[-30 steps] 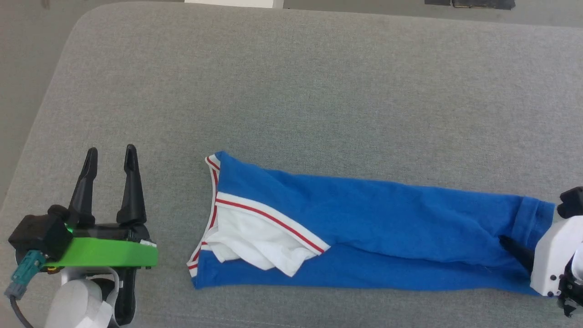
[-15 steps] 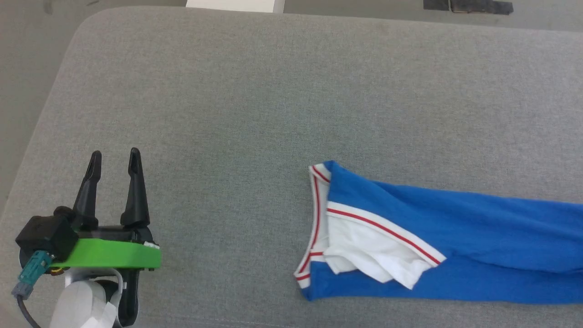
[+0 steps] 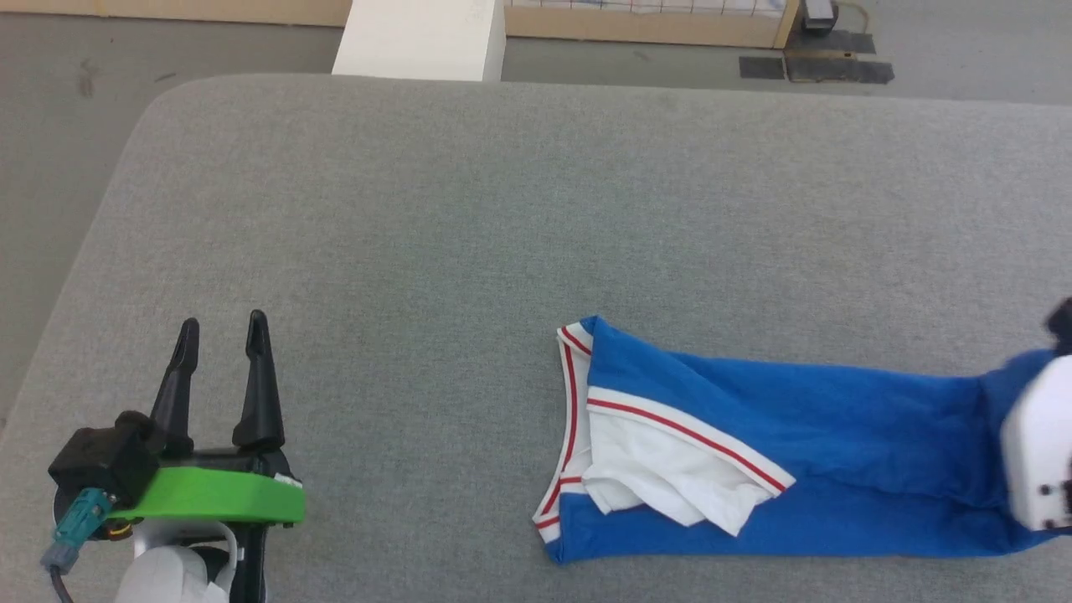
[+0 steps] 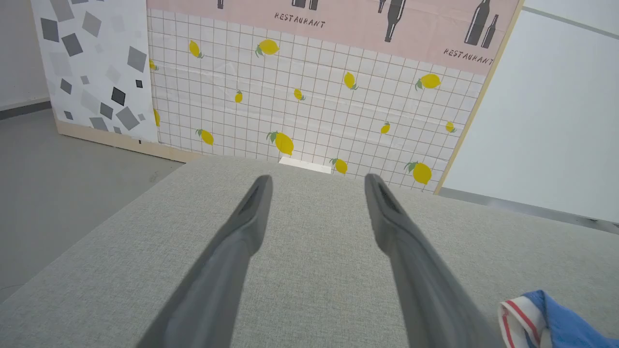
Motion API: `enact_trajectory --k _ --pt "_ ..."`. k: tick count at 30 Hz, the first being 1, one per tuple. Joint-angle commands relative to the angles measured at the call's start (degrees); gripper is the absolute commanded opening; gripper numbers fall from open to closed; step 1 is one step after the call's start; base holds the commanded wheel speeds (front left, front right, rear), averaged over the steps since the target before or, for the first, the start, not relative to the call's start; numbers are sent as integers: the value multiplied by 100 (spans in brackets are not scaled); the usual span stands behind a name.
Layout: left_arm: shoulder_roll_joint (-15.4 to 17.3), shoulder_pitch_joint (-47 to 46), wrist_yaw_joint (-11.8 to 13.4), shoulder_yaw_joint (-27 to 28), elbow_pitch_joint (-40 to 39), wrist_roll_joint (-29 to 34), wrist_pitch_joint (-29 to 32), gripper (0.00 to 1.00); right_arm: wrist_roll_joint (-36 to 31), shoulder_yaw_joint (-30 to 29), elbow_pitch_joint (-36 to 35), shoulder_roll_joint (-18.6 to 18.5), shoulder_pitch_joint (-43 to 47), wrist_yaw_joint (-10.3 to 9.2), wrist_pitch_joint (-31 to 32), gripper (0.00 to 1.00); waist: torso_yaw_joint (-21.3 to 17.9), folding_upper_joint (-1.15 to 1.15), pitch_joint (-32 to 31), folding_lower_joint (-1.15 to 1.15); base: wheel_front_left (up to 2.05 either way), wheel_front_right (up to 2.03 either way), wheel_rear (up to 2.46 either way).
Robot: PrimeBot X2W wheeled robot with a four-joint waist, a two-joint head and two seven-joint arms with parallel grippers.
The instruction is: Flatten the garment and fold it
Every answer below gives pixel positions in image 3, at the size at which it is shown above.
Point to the long black floor mat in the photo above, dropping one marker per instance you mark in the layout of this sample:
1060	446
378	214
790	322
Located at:
840	72

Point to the white rectangular block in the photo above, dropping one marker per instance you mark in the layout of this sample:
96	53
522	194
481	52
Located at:
419	38

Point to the wooden frame with grid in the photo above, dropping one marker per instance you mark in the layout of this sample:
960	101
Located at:
653	25

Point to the teal left camera connector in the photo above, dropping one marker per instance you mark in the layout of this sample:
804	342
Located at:
77	528

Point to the black mat under device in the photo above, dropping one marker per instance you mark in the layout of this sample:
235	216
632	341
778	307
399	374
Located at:
846	43

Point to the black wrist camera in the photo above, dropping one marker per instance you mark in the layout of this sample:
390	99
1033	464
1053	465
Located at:
1062	327
105	456

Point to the left gripper green-banded body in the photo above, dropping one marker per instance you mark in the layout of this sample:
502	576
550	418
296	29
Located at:
213	494

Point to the black floor device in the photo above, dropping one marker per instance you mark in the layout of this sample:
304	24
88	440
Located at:
819	12

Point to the blue white sports jersey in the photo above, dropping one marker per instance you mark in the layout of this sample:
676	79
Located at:
837	469

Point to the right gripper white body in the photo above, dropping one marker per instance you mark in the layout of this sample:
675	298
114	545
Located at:
1043	444

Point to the small black floor mat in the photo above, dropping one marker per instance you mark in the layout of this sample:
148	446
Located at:
761	68

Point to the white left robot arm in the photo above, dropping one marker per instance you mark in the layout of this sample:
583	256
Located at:
176	565

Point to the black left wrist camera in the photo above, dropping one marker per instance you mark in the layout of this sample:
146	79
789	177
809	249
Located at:
105	456

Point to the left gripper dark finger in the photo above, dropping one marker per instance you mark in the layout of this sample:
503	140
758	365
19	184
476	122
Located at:
260	385
177	385

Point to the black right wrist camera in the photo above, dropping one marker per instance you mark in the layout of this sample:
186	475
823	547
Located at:
1062	327

